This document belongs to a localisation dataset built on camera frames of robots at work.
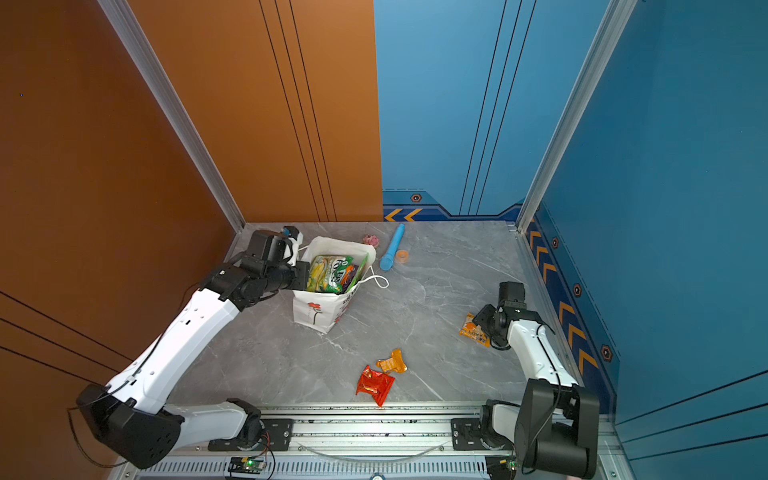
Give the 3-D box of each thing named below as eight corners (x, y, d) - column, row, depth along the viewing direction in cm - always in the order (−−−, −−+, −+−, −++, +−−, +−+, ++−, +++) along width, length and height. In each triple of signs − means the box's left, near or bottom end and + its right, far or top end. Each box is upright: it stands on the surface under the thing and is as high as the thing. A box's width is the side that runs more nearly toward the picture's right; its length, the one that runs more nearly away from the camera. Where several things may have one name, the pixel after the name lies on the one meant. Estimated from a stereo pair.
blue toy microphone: (378, 268, 108) (377, 263, 106) (401, 228, 121) (401, 223, 119) (388, 271, 107) (388, 266, 105) (410, 230, 120) (410, 225, 118)
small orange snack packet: (387, 382, 83) (387, 380, 82) (376, 364, 87) (376, 361, 85) (410, 366, 86) (410, 364, 85) (398, 349, 90) (398, 347, 88)
